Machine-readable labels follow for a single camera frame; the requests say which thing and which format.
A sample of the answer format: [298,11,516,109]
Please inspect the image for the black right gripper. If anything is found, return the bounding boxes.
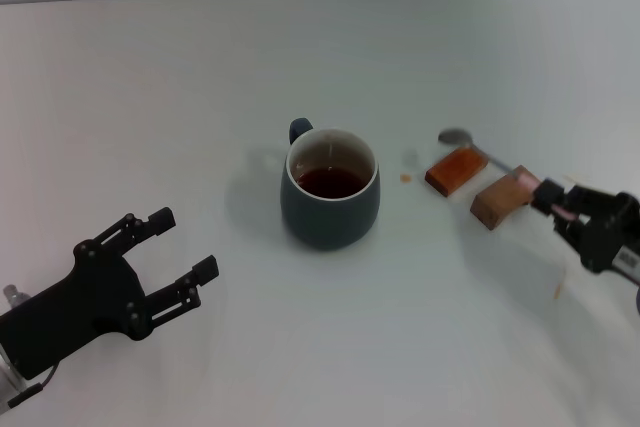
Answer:
[531,177,640,289]

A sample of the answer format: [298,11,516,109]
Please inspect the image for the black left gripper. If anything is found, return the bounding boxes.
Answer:
[0,206,221,381]

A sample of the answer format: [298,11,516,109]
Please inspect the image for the pink handled metal spoon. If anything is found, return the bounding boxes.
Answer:
[438,127,586,222]

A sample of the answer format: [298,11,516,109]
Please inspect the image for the grey ceramic mug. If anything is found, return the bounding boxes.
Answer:
[279,117,381,252]

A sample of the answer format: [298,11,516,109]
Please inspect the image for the light brown wooden block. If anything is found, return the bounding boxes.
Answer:
[469,164,540,232]

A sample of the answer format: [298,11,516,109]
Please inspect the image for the reddish brown wooden block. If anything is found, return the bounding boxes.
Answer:
[424,146,487,198]

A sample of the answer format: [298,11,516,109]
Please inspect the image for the dark tea liquid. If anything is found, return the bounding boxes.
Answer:
[295,168,369,200]

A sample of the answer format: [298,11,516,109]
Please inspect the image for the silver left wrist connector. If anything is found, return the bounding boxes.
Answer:
[2,285,27,309]

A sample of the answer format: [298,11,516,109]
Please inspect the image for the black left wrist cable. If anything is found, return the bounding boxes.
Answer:
[6,364,60,409]

